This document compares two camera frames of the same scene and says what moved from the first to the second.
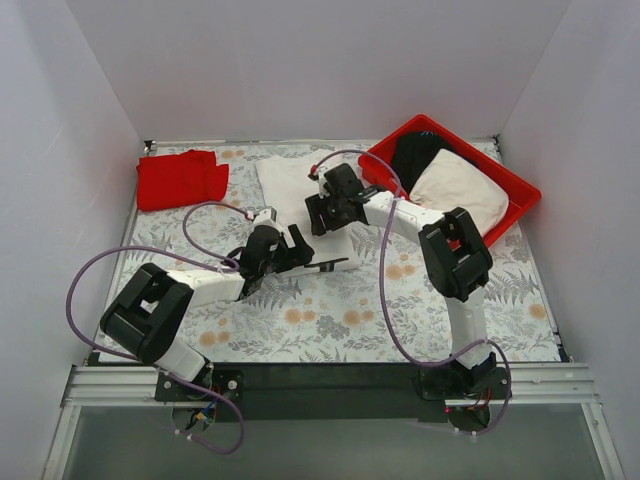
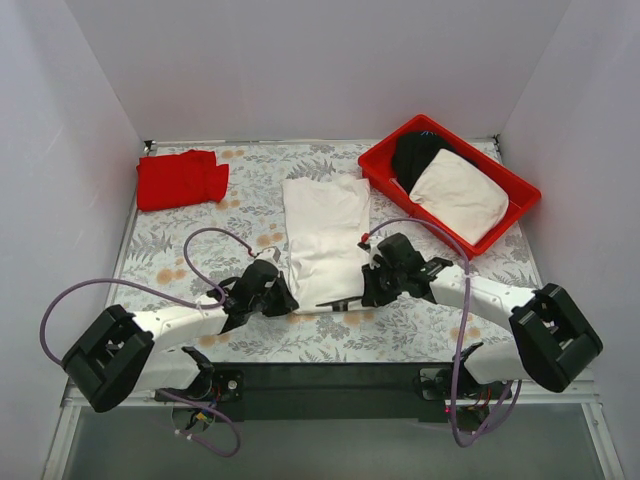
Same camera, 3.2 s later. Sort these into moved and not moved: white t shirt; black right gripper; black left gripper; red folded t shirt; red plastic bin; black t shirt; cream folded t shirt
Moved: white t shirt; black left gripper; black right gripper
Not moved: red plastic bin; black t shirt; red folded t shirt; cream folded t shirt
